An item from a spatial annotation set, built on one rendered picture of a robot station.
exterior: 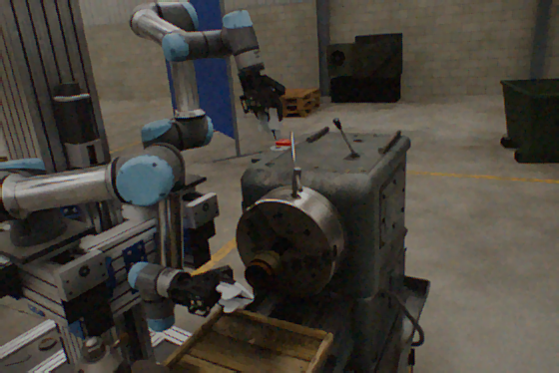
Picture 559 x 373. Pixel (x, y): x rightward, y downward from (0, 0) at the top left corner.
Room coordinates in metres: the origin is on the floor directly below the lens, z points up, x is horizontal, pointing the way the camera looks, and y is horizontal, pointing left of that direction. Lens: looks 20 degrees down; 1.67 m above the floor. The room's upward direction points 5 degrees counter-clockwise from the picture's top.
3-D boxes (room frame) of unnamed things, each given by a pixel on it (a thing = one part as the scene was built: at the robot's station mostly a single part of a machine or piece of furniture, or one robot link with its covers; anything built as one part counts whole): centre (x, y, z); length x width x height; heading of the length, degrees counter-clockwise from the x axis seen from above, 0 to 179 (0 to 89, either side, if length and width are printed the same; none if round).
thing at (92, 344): (0.62, 0.36, 1.17); 0.04 x 0.04 x 0.03
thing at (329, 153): (1.49, -0.19, 1.06); 0.59 x 0.48 x 0.39; 151
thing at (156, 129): (1.56, 0.44, 1.33); 0.13 x 0.12 x 0.14; 123
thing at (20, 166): (1.14, 0.73, 1.33); 0.13 x 0.12 x 0.14; 176
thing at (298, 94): (9.40, -0.42, 0.22); 1.25 x 0.86 x 0.44; 156
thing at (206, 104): (7.88, 1.46, 1.18); 4.12 x 0.80 x 2.35; 25
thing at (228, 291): (0.86, 0.14, 1.10); 0.09 x 0.06 x 0.03; 61
